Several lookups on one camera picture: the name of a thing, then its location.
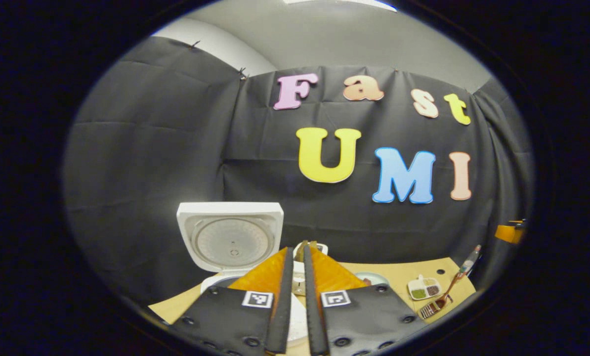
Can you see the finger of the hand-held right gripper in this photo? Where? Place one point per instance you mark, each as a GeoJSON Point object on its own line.
{"type": "Point", "coordinates": [507, 233]}

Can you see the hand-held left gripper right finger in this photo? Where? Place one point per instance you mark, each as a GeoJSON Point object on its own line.
{"type": "Point", "coordinates": [315, 321]}

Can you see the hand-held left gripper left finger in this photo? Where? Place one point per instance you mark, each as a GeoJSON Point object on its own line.
{"type": "Point", "coordinates": [280, 316]}

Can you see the brown wooden spoon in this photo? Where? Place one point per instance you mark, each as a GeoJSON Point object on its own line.
{"type": "Point", "coordinates": [450, 289]}

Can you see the white rice cooker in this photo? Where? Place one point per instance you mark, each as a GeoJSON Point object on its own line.
{"type": "Point", "coordinates": [231, 237]}

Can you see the white divided rice dish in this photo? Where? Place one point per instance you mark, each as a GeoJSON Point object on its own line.
{"type": "Point", "coordinates": [418, 292]}

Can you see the clear chopstick holder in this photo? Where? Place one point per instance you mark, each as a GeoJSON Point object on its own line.
{"type": "Point", "coordinates": [427, 311]}

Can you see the white toaster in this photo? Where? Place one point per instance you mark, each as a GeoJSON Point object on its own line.
{"type": "Point", "coordinates": [299, 282]}

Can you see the small clear bottle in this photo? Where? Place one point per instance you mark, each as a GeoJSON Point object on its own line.
{"type": "Point", "coordinates": [469, 262]}

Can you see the light green plate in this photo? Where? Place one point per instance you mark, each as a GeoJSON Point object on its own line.
{"type": "Point", "coordinates": [374, 278]}

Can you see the black backdrop cloth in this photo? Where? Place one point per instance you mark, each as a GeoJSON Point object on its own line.
{"type": "Point", "coordinates": [151, 148]}

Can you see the large ceiling light panel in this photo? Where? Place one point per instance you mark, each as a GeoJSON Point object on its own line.
{"type": "Point", "coordinates": [339, 3]}

